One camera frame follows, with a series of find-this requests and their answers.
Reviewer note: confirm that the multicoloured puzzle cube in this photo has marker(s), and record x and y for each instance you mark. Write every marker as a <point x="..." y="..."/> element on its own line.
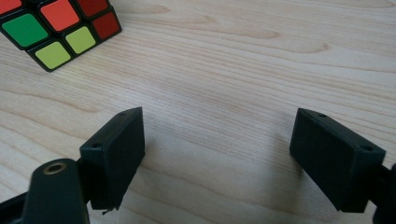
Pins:
<point x="56" y="29"/>

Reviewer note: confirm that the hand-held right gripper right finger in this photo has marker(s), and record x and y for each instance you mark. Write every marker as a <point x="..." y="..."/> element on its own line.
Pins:
<point x="336" y="161"/>

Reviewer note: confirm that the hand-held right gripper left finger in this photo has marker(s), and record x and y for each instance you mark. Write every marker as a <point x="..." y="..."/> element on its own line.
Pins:
<point x="115" y="155"/>

